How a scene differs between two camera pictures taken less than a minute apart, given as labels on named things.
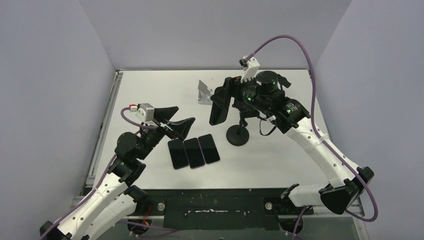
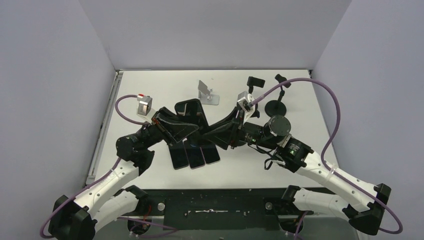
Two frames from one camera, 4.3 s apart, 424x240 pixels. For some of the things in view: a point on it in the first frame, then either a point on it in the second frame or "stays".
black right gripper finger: (221, 98) → (224, 138)
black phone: (178, 153) stays
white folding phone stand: (204, 94) stays
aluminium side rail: (104, 123) stays
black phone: (221, 100) → (192, 110)
